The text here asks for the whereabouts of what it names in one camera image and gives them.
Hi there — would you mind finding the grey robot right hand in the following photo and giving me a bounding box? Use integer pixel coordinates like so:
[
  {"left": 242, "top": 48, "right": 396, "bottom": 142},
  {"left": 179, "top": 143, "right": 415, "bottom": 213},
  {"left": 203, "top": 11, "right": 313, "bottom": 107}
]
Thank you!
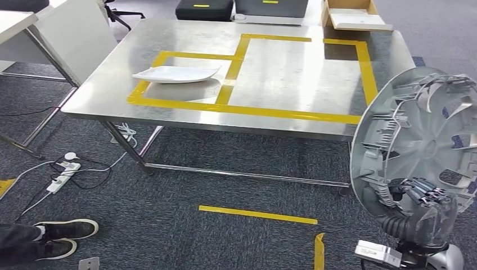
[{"left": 391, "top": 178, "right": 458, "bottom": 248}]

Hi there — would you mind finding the silver plastic wheel hubcap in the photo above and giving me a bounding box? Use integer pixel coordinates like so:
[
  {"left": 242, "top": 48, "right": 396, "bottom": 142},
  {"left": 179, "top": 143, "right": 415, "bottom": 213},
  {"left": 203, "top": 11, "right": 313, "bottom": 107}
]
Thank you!
[{"left": 349, "top": 67, "right": 477, "bottom": 239}]

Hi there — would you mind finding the short yellow tape strip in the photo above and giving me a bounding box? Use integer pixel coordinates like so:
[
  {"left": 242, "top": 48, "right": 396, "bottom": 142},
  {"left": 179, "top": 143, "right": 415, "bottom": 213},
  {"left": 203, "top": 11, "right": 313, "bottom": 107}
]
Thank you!
[{"left": 314, "top": 232, "right": 325, "bottom": 270}]

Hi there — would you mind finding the long yellow tape strip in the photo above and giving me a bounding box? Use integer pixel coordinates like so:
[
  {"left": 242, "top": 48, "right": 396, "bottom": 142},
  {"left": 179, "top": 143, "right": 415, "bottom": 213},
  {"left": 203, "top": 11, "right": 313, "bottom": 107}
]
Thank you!
[{"left": 198, "top": 205, "right": 318, "bottom": 226}]

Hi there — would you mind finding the stainless steel table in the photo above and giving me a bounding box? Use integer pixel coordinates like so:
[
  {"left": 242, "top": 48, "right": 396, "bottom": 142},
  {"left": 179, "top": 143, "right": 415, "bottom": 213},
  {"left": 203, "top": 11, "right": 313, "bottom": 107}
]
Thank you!
[{"left": 61, "top": 19, "right": 416, "bottom": 196}]

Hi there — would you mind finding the white foam sheet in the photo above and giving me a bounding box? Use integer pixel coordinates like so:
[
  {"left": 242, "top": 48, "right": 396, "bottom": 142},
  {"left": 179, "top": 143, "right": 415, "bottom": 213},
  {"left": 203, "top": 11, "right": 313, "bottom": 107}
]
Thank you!
[{"left": 330, "top": 13, "right": 386, "bottom": 27}]

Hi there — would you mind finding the cardboard box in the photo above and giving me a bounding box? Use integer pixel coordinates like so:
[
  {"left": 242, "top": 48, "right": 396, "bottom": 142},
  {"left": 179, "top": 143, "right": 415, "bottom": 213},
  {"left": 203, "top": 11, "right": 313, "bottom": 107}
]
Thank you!
[{"left": 321, "top": 0, "right": 394, "bottom": 32}]

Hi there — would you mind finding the black flat device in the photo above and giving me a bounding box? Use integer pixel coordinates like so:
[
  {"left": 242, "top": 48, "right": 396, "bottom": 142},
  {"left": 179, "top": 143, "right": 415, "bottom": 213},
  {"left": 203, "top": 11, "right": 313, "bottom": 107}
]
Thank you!
[{"left": 235, "top": 0, "right": 309, "bottom": 19}]

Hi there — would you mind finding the white curved plate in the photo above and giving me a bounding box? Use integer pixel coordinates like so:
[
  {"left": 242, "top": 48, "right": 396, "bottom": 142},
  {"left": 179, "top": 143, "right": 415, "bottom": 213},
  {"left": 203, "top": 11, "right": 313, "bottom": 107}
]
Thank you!
[{"left": 132, "top": 66, "right": 221, "bottom": 84}]

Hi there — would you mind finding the black padded case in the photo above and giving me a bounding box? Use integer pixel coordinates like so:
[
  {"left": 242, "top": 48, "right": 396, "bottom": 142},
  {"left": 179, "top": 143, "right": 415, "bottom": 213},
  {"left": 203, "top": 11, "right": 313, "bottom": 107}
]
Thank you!
[{"left": 175, "top": 0, "right": 235, "bottom": 22}]

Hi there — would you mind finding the person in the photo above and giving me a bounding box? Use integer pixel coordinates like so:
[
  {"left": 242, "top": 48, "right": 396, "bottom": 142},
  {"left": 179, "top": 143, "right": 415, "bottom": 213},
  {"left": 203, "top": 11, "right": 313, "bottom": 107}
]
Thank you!
[{"left": 0, "top": 218, "right": 100, "bottom": 262}]

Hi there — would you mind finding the white power strip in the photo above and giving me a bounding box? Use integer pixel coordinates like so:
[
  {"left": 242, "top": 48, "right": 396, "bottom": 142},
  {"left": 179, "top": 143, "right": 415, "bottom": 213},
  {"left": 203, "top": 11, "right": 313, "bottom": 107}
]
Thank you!
[{"left": 46, "top": 162, "right": 82, "bottom": 195}]

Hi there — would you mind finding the black office chair base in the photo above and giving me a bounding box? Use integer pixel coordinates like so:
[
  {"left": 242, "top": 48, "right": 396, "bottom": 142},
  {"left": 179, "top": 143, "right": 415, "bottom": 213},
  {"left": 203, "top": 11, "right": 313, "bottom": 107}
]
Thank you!
[{"left": 104, "top": 0, "right": 146, "bottom": 32}]

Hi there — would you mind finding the pale table with side panel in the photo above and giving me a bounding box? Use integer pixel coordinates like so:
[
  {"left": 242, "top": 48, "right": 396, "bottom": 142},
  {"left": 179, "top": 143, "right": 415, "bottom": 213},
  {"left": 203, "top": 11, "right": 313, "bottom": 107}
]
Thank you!
[{"left": 0, "top": 0, "right": 118, "bottom": 159}]

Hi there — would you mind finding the yellow tape corner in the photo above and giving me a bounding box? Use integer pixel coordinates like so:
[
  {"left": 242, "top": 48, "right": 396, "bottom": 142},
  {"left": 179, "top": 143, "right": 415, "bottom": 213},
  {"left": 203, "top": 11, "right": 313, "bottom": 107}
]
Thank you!
[{"left": 0, "top": 178, "right": 16, "bottom": 198}]

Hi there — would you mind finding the black chair seat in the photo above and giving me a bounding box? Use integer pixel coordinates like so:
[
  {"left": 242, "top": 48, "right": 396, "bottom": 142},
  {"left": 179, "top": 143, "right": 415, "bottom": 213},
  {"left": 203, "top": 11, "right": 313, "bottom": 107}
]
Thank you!
[{"left": 0, "top": 0, "right": 49, "bottom": 14}]

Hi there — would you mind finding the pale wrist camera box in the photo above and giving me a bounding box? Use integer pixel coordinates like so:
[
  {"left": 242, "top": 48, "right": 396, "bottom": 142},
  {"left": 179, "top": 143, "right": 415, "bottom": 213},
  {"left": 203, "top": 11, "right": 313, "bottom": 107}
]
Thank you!
[{"left": 354, "top": 240, "right": 403, "bottom": 268}]

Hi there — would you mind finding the yellow tape frame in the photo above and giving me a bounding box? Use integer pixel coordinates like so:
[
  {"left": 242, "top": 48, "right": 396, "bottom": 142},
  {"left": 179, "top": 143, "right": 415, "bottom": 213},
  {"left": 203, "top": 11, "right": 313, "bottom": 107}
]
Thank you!
[{"left": 127, "top": 33, "right": 379, "bottom": 125}]

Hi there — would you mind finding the white charger cable bundle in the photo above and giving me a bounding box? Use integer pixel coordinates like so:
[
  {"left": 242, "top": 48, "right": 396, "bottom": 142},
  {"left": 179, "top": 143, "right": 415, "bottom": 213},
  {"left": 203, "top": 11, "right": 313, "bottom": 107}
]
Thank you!
[{"left": 110, "top": 123, "right": 138, "bottom": 148}]

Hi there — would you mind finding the looped black cable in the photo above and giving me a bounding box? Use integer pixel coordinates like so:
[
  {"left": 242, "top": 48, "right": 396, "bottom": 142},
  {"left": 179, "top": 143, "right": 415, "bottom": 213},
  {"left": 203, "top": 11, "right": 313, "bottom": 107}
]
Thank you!
[{"left": 48, "top": 156, "right": 113, "bottom": 191}]

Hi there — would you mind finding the white power strip cord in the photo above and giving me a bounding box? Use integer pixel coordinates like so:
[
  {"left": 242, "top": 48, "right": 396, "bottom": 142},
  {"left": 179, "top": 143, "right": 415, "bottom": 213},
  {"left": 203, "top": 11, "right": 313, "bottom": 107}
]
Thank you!
[{"left": 13, "top": 190, "right": 55, "bottom": 222}]

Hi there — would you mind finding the thin white cable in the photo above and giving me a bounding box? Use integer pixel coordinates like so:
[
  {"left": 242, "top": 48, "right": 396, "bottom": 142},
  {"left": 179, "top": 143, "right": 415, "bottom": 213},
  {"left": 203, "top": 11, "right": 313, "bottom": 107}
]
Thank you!
[{"left": 0, "top": 160, "right": 68, "bottom": 191}]

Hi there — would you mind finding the long black cable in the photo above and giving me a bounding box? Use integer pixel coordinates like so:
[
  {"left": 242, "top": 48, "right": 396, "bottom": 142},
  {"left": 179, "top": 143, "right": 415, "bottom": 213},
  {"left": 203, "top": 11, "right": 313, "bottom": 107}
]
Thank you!
[{"left": 0, "top": 106, "right": 60, "bottom": 118}]

